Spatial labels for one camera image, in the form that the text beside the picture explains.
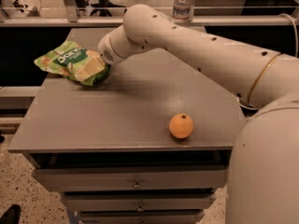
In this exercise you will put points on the bottom grey drawer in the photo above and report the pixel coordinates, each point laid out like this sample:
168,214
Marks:
146,217

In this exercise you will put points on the middle grey drawer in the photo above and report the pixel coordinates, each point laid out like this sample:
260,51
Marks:
138,202

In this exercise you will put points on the grey drawer cabinet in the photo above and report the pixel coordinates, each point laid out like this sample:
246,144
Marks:
123,121

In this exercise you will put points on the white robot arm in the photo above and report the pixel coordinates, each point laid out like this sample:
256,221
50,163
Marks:
263,174

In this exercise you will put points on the black shoe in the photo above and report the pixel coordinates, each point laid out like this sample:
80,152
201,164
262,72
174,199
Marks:
12,215

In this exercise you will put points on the grey drawer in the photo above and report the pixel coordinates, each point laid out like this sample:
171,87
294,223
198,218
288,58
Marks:
138,202
132,178
146,217

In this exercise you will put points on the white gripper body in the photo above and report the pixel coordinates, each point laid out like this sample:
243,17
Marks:
105,52

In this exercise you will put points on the clear plastic water bottle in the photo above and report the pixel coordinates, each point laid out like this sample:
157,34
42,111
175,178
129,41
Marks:
181,10

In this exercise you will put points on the orange fruit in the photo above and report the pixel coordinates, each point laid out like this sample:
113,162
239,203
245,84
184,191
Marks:
181,126

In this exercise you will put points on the top grey drawer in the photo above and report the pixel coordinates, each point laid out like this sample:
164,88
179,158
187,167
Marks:
132,178

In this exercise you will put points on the green rice chip bag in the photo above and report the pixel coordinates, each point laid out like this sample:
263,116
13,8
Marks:
64,60

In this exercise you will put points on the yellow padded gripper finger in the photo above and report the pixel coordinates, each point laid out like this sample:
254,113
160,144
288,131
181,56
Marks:
89,68

